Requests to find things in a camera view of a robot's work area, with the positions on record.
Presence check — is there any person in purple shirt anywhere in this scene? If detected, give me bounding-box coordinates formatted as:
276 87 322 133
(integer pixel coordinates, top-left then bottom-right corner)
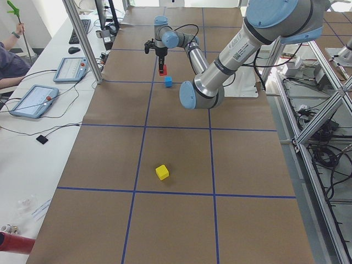
1 23 31 89

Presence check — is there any teach pendant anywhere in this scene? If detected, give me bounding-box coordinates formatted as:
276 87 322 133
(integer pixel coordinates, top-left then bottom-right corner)
9 85 59 119
53 57 89 83

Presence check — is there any lower teach pendant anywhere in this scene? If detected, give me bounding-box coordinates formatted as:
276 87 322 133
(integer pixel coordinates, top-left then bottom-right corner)
9 85 59 119

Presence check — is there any aluminium frame post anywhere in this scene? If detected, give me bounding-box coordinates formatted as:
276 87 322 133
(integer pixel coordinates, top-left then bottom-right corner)
63 0 102 85

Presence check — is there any red block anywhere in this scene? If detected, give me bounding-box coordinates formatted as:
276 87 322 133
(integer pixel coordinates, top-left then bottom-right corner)
158 64 167 76

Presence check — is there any red fire extinguisher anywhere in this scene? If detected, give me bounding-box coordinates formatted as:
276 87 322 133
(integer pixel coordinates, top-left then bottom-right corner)
1 232 36 255

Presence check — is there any green grabber stick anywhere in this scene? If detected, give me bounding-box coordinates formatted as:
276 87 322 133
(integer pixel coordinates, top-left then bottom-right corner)
7 0 36 63

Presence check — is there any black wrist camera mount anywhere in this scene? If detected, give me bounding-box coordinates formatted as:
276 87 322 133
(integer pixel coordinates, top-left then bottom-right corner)
144 39 156 54

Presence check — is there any black keyboard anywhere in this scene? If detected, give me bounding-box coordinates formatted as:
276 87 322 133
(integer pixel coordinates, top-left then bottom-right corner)
68 18 92 45

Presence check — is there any black computer mouse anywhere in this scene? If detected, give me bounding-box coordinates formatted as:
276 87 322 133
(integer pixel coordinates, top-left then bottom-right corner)
68 47 80 54

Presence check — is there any small black square pad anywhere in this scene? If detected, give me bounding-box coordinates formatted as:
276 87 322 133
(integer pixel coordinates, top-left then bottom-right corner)
36 135 48 145

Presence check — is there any upper teach pendant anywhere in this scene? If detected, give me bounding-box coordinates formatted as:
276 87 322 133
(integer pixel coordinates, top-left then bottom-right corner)
53 57 89 83

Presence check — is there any blue block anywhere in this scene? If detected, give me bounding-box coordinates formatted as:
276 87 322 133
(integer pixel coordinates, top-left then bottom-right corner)
164 76 173 87

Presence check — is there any black camera cable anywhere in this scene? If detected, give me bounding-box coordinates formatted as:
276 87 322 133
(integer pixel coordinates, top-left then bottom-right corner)
167 24 200 50

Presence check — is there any aluminium table frame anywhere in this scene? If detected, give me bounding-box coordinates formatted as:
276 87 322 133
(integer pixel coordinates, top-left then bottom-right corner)
271 16 352 264

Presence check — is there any grey robot arm base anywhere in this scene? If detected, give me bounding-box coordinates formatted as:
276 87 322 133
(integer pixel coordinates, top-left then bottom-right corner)
337 39 352 68

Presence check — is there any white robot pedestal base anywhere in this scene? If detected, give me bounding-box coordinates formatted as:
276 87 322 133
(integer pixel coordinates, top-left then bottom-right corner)
223 66 259 98

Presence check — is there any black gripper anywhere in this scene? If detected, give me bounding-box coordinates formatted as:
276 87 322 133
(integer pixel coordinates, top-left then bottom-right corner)
155 47 167 68

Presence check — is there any yellow block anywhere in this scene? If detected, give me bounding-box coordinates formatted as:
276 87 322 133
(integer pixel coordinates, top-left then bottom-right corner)
155 164 169 180

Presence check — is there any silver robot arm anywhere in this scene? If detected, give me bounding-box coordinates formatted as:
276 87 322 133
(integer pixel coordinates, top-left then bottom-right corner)
145 0 331 109

